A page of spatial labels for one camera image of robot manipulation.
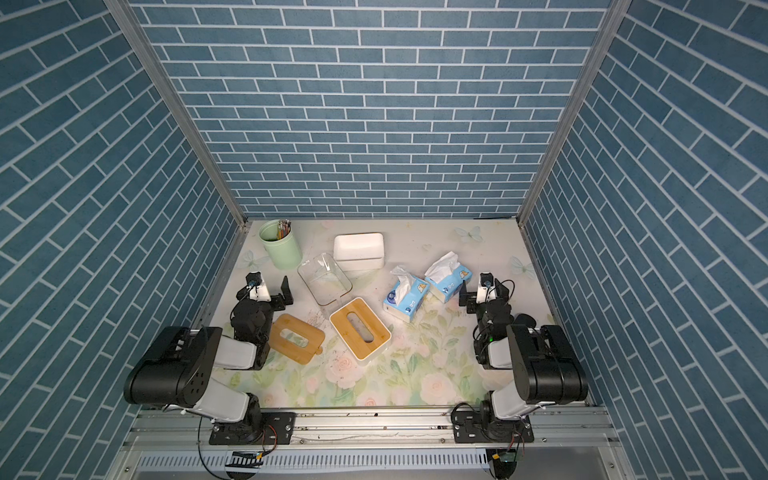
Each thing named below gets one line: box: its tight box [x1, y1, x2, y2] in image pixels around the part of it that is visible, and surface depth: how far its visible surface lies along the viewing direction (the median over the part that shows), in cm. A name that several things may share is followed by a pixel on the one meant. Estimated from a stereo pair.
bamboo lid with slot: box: [269, 313, 325, 365], surface depth 91 cm
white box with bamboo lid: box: [329, 297, 392, 366], surface depth 88 cm
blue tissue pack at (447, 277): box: [424, 251, 473, 304], surface depth 98 cm
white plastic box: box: [333, 232, 385, 271], surface depth 112 cm
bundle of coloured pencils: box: [277, 218, 292, 240], surface depth 98 cm
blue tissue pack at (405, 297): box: [383, 266, 431, 323], surface depth 93 cm
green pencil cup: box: [258, 219, 303, 271], surface depth 102 cm
